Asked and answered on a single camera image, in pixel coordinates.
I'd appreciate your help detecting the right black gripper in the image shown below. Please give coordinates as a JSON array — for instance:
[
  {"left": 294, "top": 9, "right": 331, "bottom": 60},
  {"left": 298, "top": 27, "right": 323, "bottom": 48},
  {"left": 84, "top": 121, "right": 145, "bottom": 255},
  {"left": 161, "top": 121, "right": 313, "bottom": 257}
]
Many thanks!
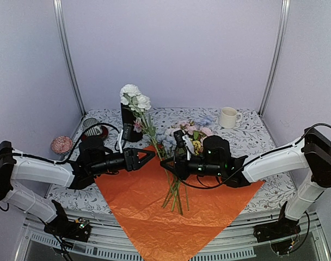
[{"left": 161, "top": 151, "right": 223, "bottom": 181}]

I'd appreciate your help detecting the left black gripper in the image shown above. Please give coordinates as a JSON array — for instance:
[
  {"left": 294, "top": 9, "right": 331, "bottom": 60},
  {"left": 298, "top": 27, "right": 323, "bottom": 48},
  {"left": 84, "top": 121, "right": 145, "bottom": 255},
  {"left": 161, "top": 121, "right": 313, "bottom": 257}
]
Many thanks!
[{"left": 90, "top": 147, "right": 156, "bottom": 176}]

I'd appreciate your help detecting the white artificial flower stem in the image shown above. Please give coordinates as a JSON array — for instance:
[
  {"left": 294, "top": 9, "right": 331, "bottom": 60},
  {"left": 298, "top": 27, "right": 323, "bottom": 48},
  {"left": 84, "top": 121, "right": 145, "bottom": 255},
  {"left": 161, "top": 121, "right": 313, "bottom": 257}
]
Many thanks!
[{"left": 120, "top": 84, "right": 166, "bottom": 160}]

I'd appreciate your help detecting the orange yellow wrapping paper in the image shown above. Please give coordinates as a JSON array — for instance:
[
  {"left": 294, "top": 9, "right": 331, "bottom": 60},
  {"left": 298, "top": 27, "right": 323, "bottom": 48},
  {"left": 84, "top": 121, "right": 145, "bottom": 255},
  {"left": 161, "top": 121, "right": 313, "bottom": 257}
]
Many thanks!
[{"left": 95, "top": 158, "right": 262, "bottom": 260}]

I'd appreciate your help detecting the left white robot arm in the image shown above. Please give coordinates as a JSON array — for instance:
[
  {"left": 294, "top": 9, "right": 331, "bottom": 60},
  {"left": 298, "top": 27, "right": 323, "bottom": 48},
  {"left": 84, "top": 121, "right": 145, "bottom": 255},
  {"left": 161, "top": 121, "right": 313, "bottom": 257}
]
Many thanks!
[{"left": 0, "top": 137, "right": 155, "bottom": 236}]

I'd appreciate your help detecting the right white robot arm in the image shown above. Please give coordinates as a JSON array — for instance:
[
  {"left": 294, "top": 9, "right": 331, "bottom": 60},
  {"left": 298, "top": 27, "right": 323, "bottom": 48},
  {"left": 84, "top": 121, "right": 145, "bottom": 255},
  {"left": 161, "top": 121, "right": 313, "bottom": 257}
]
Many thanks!
[{"left": 160, "top": 126, "right": 331, "bottom": 237}]

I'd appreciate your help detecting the tall black vase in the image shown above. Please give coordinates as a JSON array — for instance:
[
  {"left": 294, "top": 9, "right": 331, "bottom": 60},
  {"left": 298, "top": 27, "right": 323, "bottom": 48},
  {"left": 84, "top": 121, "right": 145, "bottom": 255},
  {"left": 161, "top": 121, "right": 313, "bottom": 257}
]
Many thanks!
[{"left": 121, "top": 104, "right": 143, "bottom": 142}]

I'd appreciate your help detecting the red round coaster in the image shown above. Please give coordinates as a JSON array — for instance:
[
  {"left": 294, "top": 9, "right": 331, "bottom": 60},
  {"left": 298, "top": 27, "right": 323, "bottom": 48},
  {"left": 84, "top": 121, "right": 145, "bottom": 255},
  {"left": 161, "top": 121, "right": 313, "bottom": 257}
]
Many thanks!
[{"left": 80, "top": 126, "right": 109, "bottom": 141}]

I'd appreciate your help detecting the striped ceramic cup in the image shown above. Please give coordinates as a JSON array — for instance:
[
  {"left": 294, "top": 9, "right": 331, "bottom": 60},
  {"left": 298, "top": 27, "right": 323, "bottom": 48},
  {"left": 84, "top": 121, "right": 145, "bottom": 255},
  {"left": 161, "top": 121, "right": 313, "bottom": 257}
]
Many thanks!
[{"left": 82, "top": 117, "right": 102, "bottom": 136}]

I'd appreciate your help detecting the white ceramic mug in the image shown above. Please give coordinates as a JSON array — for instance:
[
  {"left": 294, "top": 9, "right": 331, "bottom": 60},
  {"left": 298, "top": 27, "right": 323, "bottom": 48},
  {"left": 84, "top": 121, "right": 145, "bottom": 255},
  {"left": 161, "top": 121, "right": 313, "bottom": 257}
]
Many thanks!
[{"left": 218, "top": 107, "right": 242, "bottom": 129}]

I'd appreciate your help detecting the floral patterned tablecloth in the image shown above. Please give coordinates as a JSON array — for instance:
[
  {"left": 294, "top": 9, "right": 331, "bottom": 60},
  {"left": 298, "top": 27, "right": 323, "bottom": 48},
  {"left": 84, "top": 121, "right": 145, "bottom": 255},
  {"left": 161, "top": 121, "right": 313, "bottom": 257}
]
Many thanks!
[{"left": 47, "top": 108, "right": 295, "bottom": 215}]

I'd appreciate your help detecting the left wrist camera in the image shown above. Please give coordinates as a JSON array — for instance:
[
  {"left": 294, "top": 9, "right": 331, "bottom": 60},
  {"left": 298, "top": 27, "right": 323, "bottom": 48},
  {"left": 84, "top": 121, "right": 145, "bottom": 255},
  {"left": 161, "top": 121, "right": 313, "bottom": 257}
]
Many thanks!
[{"left": 117, "top": 123, "right": 132, "bottom": 153}]

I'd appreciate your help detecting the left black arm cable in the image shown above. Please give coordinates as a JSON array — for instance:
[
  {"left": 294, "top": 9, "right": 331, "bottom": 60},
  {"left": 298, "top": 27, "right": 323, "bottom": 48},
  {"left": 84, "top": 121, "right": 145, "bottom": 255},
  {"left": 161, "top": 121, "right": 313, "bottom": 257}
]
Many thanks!
[{"left": 7, "top": 123, "right": 121, "bottom": 165}]

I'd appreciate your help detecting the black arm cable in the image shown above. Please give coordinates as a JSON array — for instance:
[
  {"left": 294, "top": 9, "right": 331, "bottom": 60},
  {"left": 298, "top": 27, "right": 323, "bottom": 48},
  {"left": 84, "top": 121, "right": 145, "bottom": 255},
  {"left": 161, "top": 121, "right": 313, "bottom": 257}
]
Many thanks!
[
  {"left": 7, "top": 123, "right": 121, "bottom": 165},
  {"left": 172, "top": 122, "right": 331, "bottom": 190}
]

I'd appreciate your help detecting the aluminium front rail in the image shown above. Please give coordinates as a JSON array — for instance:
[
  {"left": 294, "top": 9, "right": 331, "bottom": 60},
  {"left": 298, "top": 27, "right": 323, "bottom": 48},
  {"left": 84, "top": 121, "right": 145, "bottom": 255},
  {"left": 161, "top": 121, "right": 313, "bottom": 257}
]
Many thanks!
[{"left": 15, "top": 210, "right": 331, "bottom": 260}]

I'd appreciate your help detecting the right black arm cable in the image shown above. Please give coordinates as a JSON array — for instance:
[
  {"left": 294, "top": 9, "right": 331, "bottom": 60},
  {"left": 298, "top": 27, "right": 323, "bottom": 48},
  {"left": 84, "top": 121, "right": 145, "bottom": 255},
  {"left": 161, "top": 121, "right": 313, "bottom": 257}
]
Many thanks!
[{"left": 172, "top": 122, "right": 331, "bottom": 190}]

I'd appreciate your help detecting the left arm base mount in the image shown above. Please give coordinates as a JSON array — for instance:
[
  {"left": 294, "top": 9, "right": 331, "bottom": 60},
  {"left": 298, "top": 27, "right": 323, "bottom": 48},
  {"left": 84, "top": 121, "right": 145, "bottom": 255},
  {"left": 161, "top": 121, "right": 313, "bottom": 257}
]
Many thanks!
[{"left": 44, "top": 200, "right": 91, "bottom": 243}]

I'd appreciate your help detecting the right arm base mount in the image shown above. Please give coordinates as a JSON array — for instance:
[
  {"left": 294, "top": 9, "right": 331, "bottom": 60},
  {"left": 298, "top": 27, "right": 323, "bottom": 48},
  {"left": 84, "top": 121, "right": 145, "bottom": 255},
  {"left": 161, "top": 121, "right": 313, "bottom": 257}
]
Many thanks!
[{"left": 253, "top": 202, "right": 301, "bottom": 243}]

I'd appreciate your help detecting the left aluminium frame post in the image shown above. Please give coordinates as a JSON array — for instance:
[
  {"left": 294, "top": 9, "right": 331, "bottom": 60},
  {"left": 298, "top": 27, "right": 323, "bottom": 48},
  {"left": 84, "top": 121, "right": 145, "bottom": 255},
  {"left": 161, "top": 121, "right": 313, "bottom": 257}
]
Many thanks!
[{"left": 53, "top": 0, "right": 87, "bottom": 116}]

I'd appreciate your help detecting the aluminium frame post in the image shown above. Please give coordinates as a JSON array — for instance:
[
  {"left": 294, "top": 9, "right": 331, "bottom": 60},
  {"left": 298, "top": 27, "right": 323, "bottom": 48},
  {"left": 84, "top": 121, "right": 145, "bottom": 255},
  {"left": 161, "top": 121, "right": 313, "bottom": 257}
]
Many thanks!
[
  {"left": 258, "top": 0, "right": 291, "bottom": 118},
  {"left": 53, "top": 0, "right": 87, "bottom": 116}
]

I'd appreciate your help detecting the right aluminium frame post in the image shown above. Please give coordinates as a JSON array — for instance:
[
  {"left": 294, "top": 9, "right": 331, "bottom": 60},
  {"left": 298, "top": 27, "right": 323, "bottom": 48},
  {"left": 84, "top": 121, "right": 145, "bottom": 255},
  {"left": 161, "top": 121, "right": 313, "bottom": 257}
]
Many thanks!
[{"left": 258, "top": 0, "right": 291, "bottom": 118}]

